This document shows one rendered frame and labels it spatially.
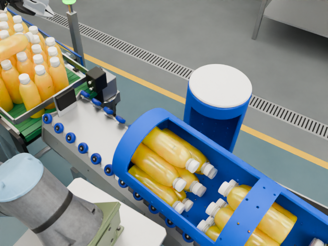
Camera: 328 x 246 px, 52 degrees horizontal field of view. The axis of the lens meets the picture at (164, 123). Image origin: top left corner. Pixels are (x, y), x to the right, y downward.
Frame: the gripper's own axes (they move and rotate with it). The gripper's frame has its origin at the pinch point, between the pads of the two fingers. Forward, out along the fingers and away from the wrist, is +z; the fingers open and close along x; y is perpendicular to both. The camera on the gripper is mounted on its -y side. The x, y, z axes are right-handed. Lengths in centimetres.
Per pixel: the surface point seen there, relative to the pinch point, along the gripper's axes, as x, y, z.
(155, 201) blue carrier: -46, 12, 46
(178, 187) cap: -41, 16, 50
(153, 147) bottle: -30, 11, 41
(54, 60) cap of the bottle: 8.0, -35.5, 16.0
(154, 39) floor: 152, -142, 130
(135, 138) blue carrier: -29.6, 10.5, 34.6
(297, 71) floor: 133, -42, 231
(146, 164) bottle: -35, 9, 42
